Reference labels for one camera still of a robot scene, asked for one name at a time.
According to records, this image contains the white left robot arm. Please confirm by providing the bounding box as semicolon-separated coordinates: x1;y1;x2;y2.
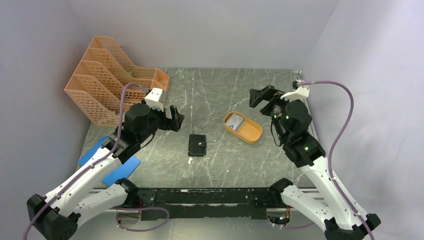
23;103;185;240

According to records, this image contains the blue folder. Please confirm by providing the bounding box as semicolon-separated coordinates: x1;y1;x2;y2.
78;136;141;187

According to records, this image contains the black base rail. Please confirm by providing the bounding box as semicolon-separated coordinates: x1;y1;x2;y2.
135;187;286;221

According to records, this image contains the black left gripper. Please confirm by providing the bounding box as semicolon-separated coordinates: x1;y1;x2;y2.
137;98;184;142

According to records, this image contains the orange mesh file organizer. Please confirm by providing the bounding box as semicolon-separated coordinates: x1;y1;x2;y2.
64;36;170;127

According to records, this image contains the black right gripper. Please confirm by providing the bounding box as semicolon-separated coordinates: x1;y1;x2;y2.
248;84;300;142

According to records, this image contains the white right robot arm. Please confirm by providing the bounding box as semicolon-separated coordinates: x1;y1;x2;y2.
249;84;381;240

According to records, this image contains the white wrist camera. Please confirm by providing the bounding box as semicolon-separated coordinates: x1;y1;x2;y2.
280;80;310;102
144;87;167;112

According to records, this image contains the orange oval tray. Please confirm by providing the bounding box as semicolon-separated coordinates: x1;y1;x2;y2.
223;111;263;144

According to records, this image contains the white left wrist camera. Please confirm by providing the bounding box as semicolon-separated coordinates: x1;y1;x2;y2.
144;87;167;112

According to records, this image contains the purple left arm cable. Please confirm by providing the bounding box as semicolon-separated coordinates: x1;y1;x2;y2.
22;82;170;240

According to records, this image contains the black leather card holder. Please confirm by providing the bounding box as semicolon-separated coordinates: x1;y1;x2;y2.
188;134;207;157

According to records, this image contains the credit card in tray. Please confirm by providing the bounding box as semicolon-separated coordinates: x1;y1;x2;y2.
225;113;244;131

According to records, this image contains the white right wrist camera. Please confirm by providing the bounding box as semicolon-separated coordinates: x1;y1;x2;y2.
280;80;310;102

